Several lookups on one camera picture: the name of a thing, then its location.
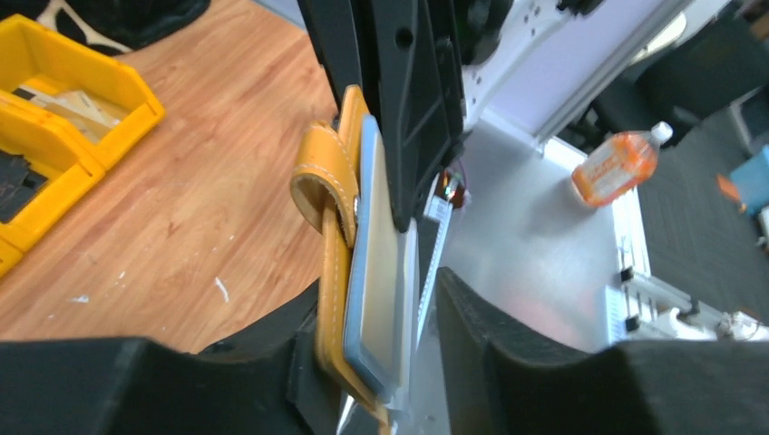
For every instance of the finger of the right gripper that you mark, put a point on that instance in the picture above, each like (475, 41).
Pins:
(418, 88)

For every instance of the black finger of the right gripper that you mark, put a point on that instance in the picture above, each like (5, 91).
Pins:
(330, 25)

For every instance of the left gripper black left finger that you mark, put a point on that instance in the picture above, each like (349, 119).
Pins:
(263, 379)

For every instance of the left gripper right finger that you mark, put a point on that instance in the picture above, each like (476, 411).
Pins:
(502, 377)

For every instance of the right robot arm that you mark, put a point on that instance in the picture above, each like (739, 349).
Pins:
(340, 183)

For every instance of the black cards in bin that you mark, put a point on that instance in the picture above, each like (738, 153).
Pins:
(19, 185)

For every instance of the black floral blanket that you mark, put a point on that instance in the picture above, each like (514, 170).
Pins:
(110, 27)

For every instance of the orange drink bottle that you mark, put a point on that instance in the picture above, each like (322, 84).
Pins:
(619, 164)

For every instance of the right yellow bin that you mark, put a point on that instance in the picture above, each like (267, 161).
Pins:
(36, 58)

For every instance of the yellow bin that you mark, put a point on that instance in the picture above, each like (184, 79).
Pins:
(36, 58)
(45, 170)

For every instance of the middle yellow bin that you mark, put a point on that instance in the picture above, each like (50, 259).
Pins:
(45, 170)

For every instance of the blue storage box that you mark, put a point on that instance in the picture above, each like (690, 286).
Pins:
(751, 181)

